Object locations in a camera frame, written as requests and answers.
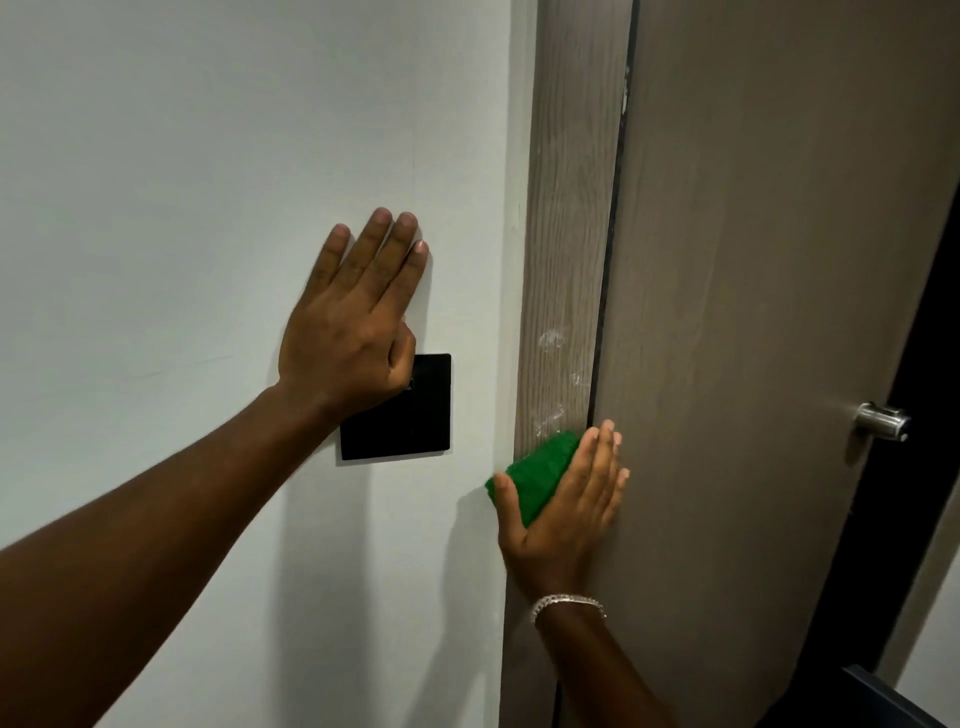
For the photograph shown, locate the person's left hand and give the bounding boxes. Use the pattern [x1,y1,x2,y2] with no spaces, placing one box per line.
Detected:
[277,207,430,421]

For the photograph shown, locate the person's right forearm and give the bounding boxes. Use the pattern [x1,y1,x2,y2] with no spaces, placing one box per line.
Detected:
[535,603,680,728]

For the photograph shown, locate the person's left forearm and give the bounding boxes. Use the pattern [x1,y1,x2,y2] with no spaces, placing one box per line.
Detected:
[0,381,340,728]

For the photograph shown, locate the brown wooden door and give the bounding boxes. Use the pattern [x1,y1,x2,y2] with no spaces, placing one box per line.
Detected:
[558,0,960,728]

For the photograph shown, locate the dark grey furniture corner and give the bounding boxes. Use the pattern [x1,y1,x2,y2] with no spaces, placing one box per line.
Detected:
[838,664,960,728]

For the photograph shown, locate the silver door knob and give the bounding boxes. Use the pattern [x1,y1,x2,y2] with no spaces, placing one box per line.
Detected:
[854,401,912,444]

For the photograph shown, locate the green scrub sponge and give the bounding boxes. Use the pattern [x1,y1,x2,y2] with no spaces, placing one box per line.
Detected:
[484,429,583,528]

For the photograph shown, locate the person's right hand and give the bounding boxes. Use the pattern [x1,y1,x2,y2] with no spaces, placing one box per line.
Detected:
[492,419,631,603]

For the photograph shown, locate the wood grain door frame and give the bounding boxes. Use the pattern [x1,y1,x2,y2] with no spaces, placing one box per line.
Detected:
[498,0,639,728]

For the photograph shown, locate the black wall switch plate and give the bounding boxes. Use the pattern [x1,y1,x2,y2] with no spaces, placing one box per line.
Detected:
[339,353,453,463]

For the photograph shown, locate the silver chain bracelet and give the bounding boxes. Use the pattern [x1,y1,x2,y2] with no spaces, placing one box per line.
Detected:
[530,594,608,626]

